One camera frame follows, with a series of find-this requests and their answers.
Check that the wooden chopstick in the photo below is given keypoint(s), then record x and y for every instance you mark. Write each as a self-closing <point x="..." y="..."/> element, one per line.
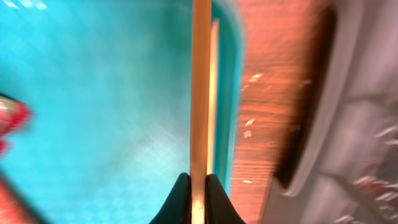
<point x="212" y="94"/>
<point x="201" y="38"/>

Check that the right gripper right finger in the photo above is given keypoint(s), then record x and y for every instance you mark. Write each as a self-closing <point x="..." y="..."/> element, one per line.
<point x="218" y="207"/>

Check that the red snack wrapper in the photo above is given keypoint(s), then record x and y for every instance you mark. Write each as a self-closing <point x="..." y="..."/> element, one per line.
<point x="14" y="114"/>

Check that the grey dish rack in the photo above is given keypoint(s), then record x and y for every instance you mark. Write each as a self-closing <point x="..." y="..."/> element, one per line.
<point x="345" y="170"/>

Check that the teal plastic tray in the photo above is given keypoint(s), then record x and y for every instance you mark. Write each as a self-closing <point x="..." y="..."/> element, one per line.
<point x="108" y="84"/>

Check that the orange carrot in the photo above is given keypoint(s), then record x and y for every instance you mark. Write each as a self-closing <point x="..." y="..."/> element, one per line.
<point x="15" y="209"/>

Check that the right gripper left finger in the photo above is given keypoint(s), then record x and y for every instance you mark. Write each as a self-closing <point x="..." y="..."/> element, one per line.
<point x="178" y="205"/>

